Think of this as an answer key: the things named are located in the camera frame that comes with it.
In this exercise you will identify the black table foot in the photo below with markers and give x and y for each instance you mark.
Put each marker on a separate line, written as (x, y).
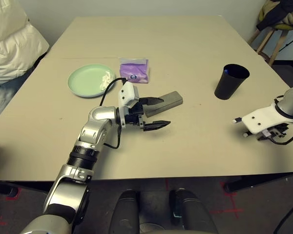
(5, 189)

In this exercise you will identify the grey glasses case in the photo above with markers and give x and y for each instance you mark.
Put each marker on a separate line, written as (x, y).
(171, 101)

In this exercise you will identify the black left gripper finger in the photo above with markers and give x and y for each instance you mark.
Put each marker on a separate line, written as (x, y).
(155, 125)
(151, 101)

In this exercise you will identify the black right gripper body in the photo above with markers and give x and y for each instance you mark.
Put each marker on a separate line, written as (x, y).
(273, 135)

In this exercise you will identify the yellow stool with wooden legs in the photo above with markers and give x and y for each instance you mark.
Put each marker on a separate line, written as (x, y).
(265, 40)

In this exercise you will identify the dark grey robot left leg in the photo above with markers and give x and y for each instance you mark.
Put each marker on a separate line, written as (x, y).
(124, 212)

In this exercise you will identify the beige garment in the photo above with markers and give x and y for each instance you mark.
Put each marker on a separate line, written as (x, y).
(291, 18)

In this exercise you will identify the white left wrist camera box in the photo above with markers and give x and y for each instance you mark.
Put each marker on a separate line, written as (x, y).
(128, 93)

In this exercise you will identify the black plastic cup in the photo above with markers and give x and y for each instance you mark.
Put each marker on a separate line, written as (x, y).
(228, 85)

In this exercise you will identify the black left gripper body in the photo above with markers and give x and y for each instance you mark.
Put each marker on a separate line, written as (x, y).
(134, 115)

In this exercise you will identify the mint green plate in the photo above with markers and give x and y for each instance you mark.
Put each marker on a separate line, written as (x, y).
(85, 79)

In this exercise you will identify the black jacket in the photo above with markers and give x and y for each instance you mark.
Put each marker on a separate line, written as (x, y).
(280, 12)

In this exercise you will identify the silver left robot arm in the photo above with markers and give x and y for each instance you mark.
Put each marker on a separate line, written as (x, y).
(92, 129)

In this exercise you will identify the dark grey robot right leg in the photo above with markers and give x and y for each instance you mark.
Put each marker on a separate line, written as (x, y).
(195, 212)

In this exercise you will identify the dark grey robot leg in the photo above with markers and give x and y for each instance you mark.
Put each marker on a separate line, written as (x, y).
(195, 212)
(124, 212)

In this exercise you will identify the purple tissue pack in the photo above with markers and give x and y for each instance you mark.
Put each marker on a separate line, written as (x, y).
(134, 70)

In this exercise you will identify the white tissue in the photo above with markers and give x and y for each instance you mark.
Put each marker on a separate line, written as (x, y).
(105, 80)

